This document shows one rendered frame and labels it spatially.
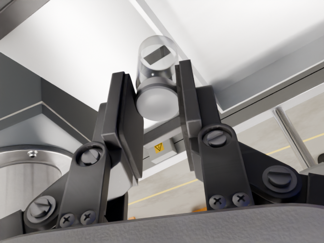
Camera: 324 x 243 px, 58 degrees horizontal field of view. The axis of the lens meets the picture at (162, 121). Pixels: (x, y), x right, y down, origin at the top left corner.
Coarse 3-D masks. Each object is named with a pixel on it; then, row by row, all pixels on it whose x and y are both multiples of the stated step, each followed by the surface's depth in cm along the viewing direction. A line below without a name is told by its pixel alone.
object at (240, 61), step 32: (160, 0) 28; (192, 0) 29; (224, 0) 30; (256, 0) 31; (288, 0) 32; (320, 0) 33; (160, 32) 27; (192, 32) 33; (224, 32) 34; (256, 32) 35; (288, 32) 36; (320, 32) 38; (192, 64) 37; (224, 64) 38; (256, 64) 40; (288, 64) 39; (224, 96) 42
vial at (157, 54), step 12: (156, 36) 15; (144, 48) 15; (156, 48) 14; (168, 48) 15; (144, 60) 14; (156, 60) 14; (168, 60) 14; (144, 72) 13; (156, 72) 13; (168, 72) 13; (144, 84) 13; (168, 84) 13
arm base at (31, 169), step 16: (0, 160) 46; (16, 160) 47; (32, 160) 48; (48, 160) 49; (64, 160) 51; (0, 176) 46; (16, 176) 46; (32, 176) 47; (48, 176) 49; (0, 192) 45; (16, 192) 44; (32, 192) 45; (0, 208) 43; (16, 208) 43
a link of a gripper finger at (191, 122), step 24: (192, 72) 12; (192, 96) 10; (192, 120) 10; (216, 120) 10; (192, 144) 10; (240, 144) 10; (192, 168) 12; (264, 168) 9; (288, 168) 8; (264, 192) 8; (288, 192) 8
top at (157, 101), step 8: (144, 88) 12; (152, 88) 12; (160, 88) 12; (168, 88) 12; (136, 96) 13; (144, 96) 13; (152, 96) 13; (160, 96) 13; (168, 96) 13; (176, 96) 13; (136, 104) 13; (144, 104) 13; (152, 104) 13; (160, 104) 13; (168, 104) 13; (176, 104) 13; (144, 112) 13; (152, 112) 13; (160, 112) 13; (168, 112) 13; (176, 112) 13; (152, 120) 14; (160, 120) 14
